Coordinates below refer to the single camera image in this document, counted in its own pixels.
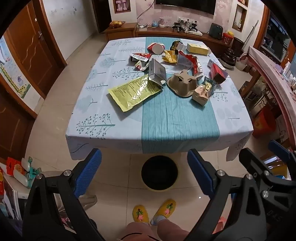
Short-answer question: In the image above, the pink beige small carton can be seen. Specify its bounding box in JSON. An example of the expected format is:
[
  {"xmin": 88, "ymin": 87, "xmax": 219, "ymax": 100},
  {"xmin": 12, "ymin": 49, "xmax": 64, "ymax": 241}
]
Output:
[{"xmin": 192, "ymin": 84, "xmax": 211, "ymax": 106}]

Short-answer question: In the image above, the yellow-green foil pouch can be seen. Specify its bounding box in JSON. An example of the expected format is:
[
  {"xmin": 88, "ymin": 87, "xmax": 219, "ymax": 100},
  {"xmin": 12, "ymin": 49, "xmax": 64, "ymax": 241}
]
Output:
[{"xmin": 108, "ymin": 74, "xmax": 162, "ymax": 112}]

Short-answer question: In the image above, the brown pulp cup tray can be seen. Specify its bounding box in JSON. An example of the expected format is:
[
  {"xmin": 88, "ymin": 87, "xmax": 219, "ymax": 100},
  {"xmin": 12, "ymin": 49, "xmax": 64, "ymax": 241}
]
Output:
[{"xmin": 166, "ymin": 69, "xmax": 197, "ymax": 98}]

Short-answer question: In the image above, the red rectangular box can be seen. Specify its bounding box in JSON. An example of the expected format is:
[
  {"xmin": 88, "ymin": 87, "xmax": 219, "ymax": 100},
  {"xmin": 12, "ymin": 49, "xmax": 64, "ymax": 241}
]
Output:
[{"xmin": 210, "ymin": 64, "xmax": 228, "ymax": 84}]

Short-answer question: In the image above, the white purple product box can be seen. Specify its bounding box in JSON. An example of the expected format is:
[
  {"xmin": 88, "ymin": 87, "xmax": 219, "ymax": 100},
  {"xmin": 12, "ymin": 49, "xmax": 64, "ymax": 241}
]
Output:
[{"xmin": 207, "ymin": 59, "xmax": 226, "ymax": 71}]

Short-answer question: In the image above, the silver carton box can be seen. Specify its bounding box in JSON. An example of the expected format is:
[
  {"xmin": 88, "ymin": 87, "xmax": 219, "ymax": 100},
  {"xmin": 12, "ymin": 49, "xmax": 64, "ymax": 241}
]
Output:
[{"xmin": 149, "ymin": 58, "xmax": 167, "ymax": 87}]

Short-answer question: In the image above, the red white torn bag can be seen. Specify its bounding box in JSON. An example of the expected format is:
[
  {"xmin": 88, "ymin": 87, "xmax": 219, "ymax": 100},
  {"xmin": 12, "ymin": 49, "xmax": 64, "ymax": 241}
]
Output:
[{"xmin": 177, "ymin": 50, "xmax": 203, "ymax": 77}]

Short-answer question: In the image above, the yellow rectangular box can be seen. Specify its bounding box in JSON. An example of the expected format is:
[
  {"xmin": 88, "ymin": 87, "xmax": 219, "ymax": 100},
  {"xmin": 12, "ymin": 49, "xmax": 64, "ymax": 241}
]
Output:
[{"xmin": 187, "ymin": 43, "xmax": 211, "ymax": 56}]

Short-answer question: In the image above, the red snack wrapper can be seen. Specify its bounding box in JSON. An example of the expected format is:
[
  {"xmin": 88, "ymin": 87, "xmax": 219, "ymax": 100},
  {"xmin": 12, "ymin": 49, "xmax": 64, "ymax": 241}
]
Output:
[{"xmin": 130, "ymin": 53, "xmax": 152, "ymax": 62}]

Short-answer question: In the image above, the dark green milk carton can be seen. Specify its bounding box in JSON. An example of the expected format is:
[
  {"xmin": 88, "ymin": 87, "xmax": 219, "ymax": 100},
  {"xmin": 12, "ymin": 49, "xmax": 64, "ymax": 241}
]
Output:
[{"xmin": 202, "ymin": 76, "xmax": 217, "ymax": 97}]

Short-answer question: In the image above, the round black trash bin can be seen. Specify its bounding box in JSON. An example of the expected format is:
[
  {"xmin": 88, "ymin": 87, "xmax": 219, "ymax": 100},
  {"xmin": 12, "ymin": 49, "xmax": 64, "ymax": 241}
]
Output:
[{"xmin": 140, "ymin": 155, "xmax": 179, "ymax": 192}]

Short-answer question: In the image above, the wooden side table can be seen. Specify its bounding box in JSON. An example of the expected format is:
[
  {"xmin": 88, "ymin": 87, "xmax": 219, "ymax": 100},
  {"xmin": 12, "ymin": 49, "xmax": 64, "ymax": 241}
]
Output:
[{"xmin": 237, "ymin": 46, "xmax": 295, "ymax": 149}]

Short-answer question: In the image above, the left yellow slipper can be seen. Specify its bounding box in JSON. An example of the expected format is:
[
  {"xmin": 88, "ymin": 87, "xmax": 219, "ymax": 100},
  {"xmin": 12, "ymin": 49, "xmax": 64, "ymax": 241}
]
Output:
[{"xmin": 132, "ymin": 205, "xmax": 149, "ymax": 224}]

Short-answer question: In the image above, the dark ceramic pot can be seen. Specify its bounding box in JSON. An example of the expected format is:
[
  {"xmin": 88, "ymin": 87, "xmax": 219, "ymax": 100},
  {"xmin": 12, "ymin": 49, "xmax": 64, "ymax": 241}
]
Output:
[{"xmin": 219, "ymin": 48, "xmax": 236, "ymax": 69}]

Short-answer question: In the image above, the tree-print tablecloth with teal stripe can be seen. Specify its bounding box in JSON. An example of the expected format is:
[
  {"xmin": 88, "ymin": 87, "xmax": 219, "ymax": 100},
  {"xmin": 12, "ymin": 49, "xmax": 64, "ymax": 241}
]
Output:
[{"xmin": 66, "ymin": 37, "xmax": 253, "ymax": 161}]

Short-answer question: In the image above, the red plastic basket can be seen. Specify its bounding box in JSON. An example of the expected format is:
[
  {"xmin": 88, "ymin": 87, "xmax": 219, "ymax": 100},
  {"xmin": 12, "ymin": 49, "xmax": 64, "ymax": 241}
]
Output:
[{"xmin": 222, "ymin": 33, "xmax": 234, "ymax": 45}]

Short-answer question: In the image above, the gold crumpled snack bag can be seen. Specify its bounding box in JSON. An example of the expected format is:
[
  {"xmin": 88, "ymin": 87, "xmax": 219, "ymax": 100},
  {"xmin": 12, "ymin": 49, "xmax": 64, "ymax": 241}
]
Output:
[{"xmin": 162, "ymin": 50, "xmax": 178, "ymax": 64}]

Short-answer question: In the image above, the green white small wrapper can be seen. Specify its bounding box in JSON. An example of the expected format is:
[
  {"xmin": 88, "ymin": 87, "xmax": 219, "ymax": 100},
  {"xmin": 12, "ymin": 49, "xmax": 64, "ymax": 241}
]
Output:
[{"xmin": 135, "ymin": 60, "xmax": 149, "ymax": 72}]

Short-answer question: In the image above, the black toaster appliance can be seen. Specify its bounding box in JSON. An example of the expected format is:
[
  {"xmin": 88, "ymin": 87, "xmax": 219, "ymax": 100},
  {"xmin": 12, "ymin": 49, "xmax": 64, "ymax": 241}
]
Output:
[{"xmin": 208, "ymin": 23, "xmax": 223, "ymax": 40}]

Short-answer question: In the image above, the dark crumpled wrapper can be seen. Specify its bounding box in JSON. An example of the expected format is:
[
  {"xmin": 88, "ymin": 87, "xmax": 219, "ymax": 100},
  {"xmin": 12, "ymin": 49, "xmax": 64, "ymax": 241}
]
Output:
[{"xmin": 170, "ymin": 40, "xmax": 186, "ymax": 51}]

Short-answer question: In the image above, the red paper cup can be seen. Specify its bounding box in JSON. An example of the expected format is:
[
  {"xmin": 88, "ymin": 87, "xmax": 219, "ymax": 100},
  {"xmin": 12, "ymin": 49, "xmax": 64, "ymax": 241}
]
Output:
[{"xmin": 147, "ymin": 43, "xmax": 165, "ymax": 55}]

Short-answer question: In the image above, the brown wooden door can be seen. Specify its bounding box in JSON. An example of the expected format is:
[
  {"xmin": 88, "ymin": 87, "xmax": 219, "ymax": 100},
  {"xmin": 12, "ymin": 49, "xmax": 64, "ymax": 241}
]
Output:
[{"xmin": 4, "ymin": 1, "xmax": 67, "ymax": 98}]

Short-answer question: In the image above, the wooden tv cabinet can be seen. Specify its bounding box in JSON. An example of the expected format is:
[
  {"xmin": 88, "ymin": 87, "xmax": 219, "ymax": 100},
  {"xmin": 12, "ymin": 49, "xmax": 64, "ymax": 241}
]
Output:
[{"xmin": 103, "ymin": 23, "xmax": 231, "ymax": 57}]

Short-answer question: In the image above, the fruit bowl on cabinet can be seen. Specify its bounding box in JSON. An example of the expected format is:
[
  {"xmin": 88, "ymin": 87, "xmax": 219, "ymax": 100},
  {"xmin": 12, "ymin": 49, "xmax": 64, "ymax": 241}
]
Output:
[{"xmin": 109, "ymin": 21, "xmax": 125, "ymax": 29}]

